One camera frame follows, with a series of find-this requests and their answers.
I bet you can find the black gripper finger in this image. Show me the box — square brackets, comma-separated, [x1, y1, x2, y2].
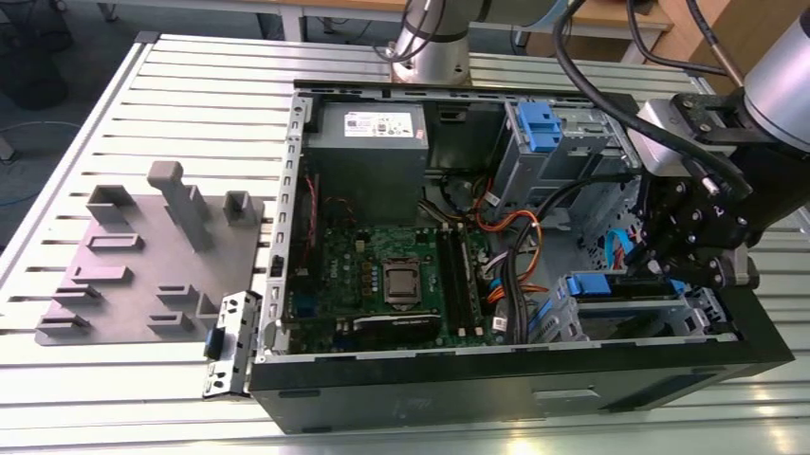
[657, 236, 761, 290]
[637, 175, 704, 285]

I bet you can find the orange power wire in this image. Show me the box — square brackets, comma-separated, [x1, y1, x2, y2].
[617, 236, 653, 276]

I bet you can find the blue data wire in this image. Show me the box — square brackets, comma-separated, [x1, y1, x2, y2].
[604, 228, 639, 275]

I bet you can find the metal disk bay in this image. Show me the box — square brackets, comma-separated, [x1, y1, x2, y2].
[553, 269, 729, 342]

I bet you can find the metal optical drive cage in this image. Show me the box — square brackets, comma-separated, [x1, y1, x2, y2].
[493, 100, 641, 224]

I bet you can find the blue drive latch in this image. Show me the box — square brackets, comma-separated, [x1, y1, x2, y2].
[516, 102, 564, 154]

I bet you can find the black RAM slot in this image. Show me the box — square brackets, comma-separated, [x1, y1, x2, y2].
[456, 223, 486, 336]
[436, 223, 468, 337]

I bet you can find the wooden cabinet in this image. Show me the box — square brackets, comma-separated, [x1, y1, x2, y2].
[657, 0, 799, 84]

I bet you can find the CPU socket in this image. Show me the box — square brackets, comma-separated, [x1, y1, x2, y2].
[377, 255, 436, 314]

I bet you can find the silver CPU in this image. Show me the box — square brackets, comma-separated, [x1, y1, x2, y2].
[382, 268, 425, 304]

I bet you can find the silver power supply unit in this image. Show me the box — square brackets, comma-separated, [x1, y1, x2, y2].
[304, 101, 430, 227]

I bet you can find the black graphics card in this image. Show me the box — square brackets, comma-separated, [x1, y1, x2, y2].
[352, 312, 442, 347]

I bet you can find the black PC case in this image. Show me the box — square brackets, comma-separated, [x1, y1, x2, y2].
[248, 78, 797, 435]

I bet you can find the green motherboard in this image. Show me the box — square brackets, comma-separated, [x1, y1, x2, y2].
[284, 225, 508, 352]

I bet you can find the grey parts rack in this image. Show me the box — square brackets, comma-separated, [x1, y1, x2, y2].
[35, 159, 268, 347]

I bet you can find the black office chair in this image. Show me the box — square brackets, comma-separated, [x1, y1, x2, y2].
[0, 0, 73, 110]

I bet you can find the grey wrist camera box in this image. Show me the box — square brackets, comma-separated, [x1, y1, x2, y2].
[636, 100, 701, 179]

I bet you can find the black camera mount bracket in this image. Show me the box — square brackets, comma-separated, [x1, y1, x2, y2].
[671, 92, 784, 148]

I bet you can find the orange wire bundle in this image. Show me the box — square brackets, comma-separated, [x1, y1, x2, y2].
[473, 210, 550, 304]

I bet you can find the thick black case cable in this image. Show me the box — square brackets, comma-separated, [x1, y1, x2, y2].
[498, 174, 639, 345]

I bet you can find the black cable silver ferrule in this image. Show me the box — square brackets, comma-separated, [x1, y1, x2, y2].
[687, 0, 749, 91]

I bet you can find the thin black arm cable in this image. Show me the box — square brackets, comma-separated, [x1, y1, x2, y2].
[627, 0, 736, 77]

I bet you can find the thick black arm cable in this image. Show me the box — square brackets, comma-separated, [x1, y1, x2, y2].
[553, 0, 755, 198]

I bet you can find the wooden desk white frame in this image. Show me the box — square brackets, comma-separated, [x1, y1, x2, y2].
[512, 0, 676, 65]

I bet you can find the red wire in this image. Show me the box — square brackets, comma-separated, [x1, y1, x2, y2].
[304, 173, 322, 276]

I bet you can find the metal expansion slot bracket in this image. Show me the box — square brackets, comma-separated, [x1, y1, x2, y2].
[201, 289, 262, 398]

